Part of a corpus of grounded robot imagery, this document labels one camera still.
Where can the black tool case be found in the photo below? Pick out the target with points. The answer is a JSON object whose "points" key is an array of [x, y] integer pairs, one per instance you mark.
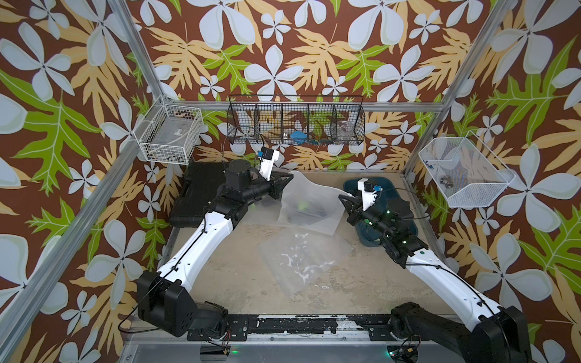
{"points": [[203, 183]]}

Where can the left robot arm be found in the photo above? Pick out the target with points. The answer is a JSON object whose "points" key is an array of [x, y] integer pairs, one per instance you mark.
{"points": [[165, 299]]}

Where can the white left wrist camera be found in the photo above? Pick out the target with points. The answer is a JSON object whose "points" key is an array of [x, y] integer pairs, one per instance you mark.
{"points": [[267, 157]]}

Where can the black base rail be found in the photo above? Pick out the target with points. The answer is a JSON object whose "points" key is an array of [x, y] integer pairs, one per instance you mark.
{"points": [[241, 328]]}

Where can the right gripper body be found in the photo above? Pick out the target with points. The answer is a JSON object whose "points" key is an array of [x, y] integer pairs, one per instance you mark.
{"points": [[374, 218]]}

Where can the white wire basket left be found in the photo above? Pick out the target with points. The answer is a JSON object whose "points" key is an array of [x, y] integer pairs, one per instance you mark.
{"points": [[168, 132]]}

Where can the stack of clear bags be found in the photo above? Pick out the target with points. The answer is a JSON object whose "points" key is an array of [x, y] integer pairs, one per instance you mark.
{"points": [[298, 257]]}

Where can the black wire basket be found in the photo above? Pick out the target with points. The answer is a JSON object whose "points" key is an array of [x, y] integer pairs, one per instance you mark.
{"points": [[296, 120]]}

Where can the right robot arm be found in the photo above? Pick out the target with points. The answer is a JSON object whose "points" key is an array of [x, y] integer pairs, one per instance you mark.
{"points": [[485, 331]]}

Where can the teal plastic bin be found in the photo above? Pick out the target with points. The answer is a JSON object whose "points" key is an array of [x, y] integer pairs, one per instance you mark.
{"points": [[373, 190]]}

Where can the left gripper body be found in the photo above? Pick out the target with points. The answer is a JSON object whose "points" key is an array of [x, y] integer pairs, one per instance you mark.
{"points": [[256, 190]]}

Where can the clear zip-top bag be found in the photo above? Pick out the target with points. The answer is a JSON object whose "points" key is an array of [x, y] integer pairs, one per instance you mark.
{"points": [[302, 189], [264, 212]]}

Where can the white mesh basket right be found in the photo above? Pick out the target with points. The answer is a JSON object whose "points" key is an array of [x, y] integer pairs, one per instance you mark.
{"points": [[466, 171]]}

